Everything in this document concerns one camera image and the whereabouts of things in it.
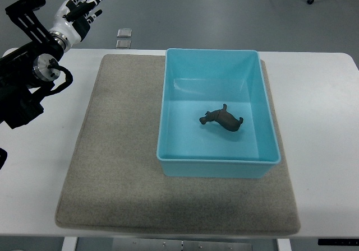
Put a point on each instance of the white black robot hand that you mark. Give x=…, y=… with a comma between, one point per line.
x=72, y=22

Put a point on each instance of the brown hippo toy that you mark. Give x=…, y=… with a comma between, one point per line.
x=224, y=118

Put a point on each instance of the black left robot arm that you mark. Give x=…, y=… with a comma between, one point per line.
x=31, y=72

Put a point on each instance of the blue plastic box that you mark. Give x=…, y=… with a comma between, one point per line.
x=201, y=80

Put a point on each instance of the lower floor outlet plate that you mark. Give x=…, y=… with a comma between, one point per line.
x=123, y=44

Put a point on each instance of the grey felt mat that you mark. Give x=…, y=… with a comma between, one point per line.
x=115, y=181

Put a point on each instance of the black table control panel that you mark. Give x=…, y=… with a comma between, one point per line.
x=338, y=242

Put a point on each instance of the metal table frame bracket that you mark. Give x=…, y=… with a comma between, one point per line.
x=162, y=244

